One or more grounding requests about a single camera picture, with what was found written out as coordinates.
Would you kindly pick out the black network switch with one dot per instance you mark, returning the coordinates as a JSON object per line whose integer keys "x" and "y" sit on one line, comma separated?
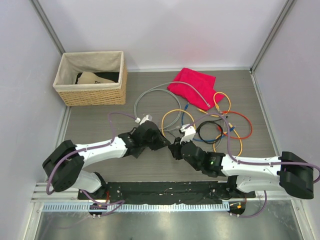
{"x": 136, "y": 151}

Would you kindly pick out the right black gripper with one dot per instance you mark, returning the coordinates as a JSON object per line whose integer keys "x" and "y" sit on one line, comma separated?
{"x": 176, "y": 148}

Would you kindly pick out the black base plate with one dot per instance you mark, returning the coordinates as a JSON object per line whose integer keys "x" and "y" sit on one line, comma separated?
{"x": 170, "y": 192}

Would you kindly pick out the white slotted cable duct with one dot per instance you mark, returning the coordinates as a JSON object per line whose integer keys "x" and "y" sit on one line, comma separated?
{"x": 90, "y": 207}

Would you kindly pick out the pink folded cloth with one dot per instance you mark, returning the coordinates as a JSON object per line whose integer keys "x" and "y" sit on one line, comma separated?
{"x": 196, "y": 87}

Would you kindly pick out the wicker basket with liner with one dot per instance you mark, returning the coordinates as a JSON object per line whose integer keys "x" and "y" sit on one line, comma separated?
{"x": 73, "y": 63}

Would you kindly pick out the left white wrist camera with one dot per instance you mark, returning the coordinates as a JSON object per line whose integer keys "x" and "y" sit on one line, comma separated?
{"x": 146, "y": 118}

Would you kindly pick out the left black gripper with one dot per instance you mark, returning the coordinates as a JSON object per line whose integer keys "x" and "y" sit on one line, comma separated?
{"x": 162, "y": 141}

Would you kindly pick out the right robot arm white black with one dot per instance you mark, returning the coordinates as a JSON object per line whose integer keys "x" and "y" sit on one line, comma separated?
{"x": 288, "y": 172}

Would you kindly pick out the beige cloth in basket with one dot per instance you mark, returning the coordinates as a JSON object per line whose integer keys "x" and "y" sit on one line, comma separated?
{"x": 97, "y": 78}

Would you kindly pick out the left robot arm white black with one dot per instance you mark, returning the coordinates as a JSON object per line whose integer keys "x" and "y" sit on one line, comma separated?
{"x": 65, "y": 165}

